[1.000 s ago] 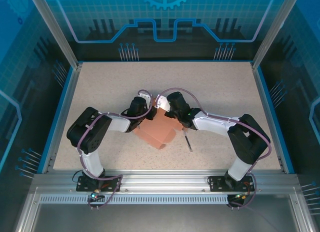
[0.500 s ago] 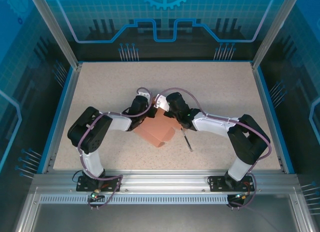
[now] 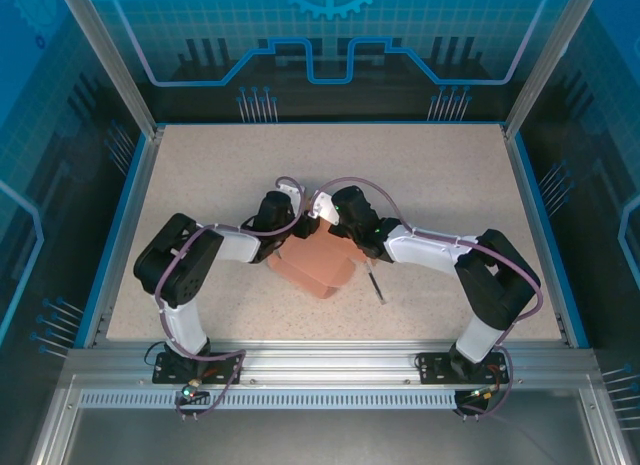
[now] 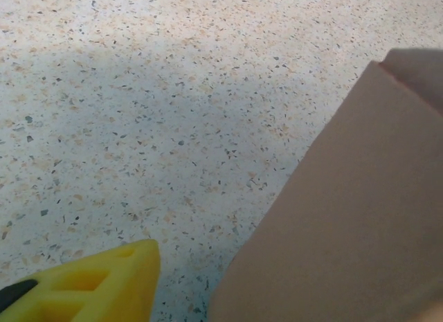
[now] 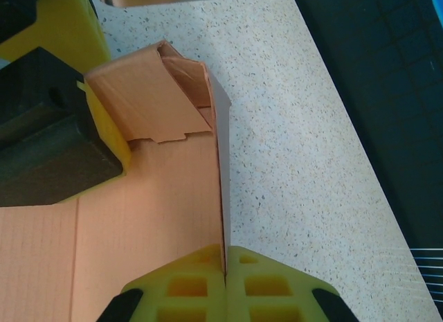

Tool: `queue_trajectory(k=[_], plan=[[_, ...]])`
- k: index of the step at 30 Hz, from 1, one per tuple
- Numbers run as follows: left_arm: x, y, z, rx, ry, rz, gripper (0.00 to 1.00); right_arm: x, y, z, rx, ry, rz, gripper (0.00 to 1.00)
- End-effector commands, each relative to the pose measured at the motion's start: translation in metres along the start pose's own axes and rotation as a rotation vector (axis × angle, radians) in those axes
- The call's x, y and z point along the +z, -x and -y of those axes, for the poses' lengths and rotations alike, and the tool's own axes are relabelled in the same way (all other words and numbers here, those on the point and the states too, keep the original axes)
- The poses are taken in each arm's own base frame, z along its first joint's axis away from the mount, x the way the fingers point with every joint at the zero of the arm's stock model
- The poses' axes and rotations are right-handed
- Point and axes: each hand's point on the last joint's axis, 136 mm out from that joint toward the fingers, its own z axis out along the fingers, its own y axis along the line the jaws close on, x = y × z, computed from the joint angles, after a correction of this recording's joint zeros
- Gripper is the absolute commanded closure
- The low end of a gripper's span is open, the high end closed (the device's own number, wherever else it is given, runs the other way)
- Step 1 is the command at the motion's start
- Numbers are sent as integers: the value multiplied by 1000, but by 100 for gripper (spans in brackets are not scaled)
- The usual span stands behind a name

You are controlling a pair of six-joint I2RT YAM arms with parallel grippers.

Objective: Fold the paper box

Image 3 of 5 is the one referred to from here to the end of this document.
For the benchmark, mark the orange paper box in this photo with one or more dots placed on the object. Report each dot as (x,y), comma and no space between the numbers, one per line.
(320,265)

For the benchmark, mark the black pen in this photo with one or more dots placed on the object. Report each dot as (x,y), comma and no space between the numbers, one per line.
(377,287)

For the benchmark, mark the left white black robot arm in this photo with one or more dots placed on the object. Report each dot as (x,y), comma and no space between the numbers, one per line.
(230,245)

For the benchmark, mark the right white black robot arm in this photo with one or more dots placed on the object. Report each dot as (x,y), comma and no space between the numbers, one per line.
(430,250)

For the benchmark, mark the yellow power connector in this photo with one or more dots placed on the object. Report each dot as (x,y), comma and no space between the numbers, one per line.
(191,387)
(484,394)

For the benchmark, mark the aluminium side rail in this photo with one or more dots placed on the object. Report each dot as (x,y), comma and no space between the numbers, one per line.
(148,160)
(515,150)

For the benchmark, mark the aluminium mounting rail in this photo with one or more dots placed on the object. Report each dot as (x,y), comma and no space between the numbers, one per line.
(325,362)

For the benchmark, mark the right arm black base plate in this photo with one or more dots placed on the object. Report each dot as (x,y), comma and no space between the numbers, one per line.
(435,372)

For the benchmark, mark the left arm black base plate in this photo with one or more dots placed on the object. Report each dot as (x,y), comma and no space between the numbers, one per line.
(170,376)

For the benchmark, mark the aluminium frame post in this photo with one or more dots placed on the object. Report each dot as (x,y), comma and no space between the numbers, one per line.
(542,60)
(107,60)

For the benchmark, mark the aluminium front frame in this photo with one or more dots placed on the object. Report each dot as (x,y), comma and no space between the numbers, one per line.
(320,435)

